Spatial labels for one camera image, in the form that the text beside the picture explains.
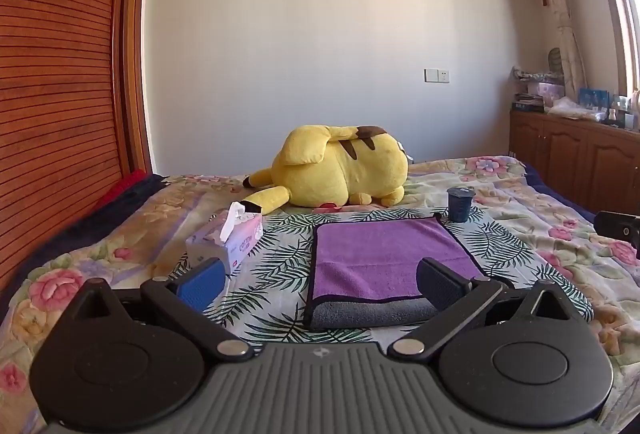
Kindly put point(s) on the blue picture box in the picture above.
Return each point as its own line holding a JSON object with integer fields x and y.
{"x": 594, "y": 96}

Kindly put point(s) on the wooden cabinet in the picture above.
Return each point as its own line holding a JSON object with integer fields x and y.
{"x": 575, "y": 154}

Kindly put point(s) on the white wall switch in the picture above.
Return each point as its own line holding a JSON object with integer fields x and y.
{"x": 436, "y": 76}

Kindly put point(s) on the wooden window frame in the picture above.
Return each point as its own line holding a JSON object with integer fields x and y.
{"x": 612, "y": 4}

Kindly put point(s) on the white bottle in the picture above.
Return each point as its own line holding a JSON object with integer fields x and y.
{"x": 636, "y": 109}

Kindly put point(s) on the yellow plush toy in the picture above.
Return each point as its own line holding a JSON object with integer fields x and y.
{"x": 340, "y": 169}

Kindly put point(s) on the dark blue cup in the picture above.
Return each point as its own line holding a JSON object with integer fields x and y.
{"x": 460, "y": 206}

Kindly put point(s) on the pink white tissue box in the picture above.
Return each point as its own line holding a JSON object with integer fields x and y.
{"x": 240, "y": 239}

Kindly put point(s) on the red cloth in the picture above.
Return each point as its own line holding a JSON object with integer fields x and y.
{"x": 122, "y": 186}

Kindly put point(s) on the wooden louvred wardrobe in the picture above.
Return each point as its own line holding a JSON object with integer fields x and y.
{"x": 60, "y": 89}

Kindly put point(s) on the stack of books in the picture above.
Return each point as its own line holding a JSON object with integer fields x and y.
{"x": 527, "y": 104}

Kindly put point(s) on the purple box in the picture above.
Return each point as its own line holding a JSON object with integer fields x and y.
{"x": 545, "y": 93}

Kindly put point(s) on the leaf print cloth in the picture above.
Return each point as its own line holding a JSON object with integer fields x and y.
{"x": 280, "y": 264}

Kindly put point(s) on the purple grey towel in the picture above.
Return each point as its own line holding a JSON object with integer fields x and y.
{"x": 380, "y": 254}

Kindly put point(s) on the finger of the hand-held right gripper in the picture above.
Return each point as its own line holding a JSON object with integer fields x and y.
{"x": 617, "y": 231}

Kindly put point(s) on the floral cloth bundle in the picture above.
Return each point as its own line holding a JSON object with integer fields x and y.
{"x": 537, "y": 74}

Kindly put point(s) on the patterned curtain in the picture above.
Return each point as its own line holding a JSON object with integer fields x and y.
{"x": 560, "y": 4}

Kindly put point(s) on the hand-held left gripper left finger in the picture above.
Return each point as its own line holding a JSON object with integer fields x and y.
{"x": 202, "y": 286}

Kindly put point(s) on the white plastic bag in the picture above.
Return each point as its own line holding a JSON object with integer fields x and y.
{"x": 572, "y": 108}

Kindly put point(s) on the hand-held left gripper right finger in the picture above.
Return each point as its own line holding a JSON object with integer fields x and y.
{"x": 440, "y": 286}

